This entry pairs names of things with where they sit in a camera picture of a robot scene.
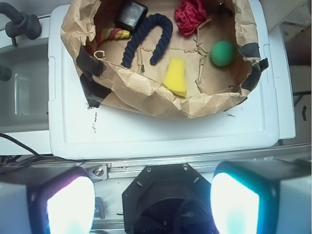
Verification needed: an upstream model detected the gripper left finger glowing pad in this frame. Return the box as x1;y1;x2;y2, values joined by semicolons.
0;166;95;234

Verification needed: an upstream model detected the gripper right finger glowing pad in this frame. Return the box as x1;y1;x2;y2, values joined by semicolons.
210;159;312;234

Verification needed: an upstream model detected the yellow sponge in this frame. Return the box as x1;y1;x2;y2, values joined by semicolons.
162;57;187;98

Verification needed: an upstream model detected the white plastic bin lid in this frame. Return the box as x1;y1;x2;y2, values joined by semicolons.
48;5;280;159

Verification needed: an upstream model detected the clear plastic container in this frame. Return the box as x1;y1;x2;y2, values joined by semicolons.
0;43;49;133

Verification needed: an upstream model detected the brown paper bag tray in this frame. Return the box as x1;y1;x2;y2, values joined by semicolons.
61;0;268;118

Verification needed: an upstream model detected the green ball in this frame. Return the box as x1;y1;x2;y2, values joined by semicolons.
210;40;236;67

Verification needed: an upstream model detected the black clamp knob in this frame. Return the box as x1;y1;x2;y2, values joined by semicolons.
0;2;42;47

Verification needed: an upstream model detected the crumpled red cloth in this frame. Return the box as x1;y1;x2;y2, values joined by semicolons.
175;0;208;37

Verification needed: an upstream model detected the black rectangular block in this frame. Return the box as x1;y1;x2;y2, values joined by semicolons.
114;0;148;32

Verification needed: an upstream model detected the black cable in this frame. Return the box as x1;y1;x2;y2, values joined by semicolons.
0;133;85;169

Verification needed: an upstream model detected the aluminium rail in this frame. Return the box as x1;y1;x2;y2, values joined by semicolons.
83;143;312;180

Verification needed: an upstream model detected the black octagonal mount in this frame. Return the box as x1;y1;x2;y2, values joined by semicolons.
122;163;218;234

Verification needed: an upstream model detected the red yellow braided rope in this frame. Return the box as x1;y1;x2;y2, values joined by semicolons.
85;27;131;58

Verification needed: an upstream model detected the dark blue rope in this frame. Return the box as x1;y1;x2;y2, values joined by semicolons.
120;14;174;68

